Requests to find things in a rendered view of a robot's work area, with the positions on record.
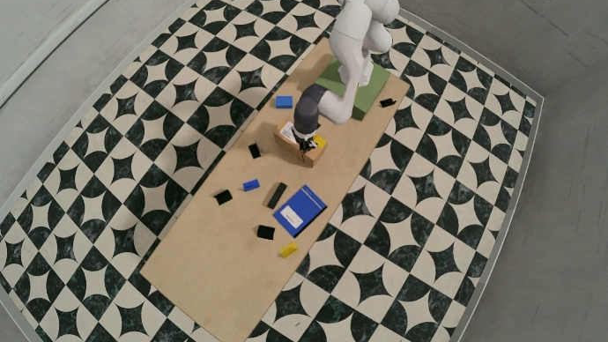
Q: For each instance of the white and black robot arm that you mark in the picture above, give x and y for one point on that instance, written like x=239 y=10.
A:
x=346 y=40

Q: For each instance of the brown cardboard box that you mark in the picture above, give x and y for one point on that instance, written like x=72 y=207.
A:
x=284 y=137

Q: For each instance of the blue notebook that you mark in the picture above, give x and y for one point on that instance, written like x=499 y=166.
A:
x=300 y=211

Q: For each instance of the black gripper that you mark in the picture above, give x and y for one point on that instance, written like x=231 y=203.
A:
x=304 y=145

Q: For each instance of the blue rectangular block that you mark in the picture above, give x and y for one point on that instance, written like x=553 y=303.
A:
x=284 y=102

